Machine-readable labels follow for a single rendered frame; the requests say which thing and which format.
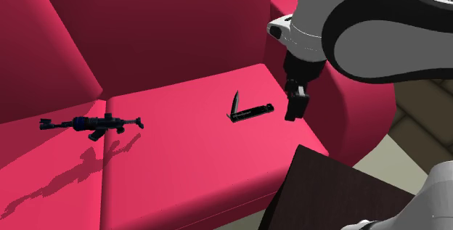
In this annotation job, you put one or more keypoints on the dark robot stand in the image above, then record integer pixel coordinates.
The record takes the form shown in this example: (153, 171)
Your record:
(332, 194)

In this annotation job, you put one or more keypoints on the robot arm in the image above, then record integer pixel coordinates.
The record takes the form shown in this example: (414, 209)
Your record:
(389, 45)

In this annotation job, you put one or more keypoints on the black folding pocket knife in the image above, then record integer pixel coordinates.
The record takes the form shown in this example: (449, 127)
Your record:
(249, 112)

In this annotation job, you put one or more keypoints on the black toy rifle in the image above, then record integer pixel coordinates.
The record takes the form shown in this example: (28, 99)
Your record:
(92, 124)

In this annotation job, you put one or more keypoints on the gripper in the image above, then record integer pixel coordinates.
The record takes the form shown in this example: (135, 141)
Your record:
(302, 68)

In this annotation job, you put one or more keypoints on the red sofa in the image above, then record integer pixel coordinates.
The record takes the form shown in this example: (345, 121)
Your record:
(184, 151)

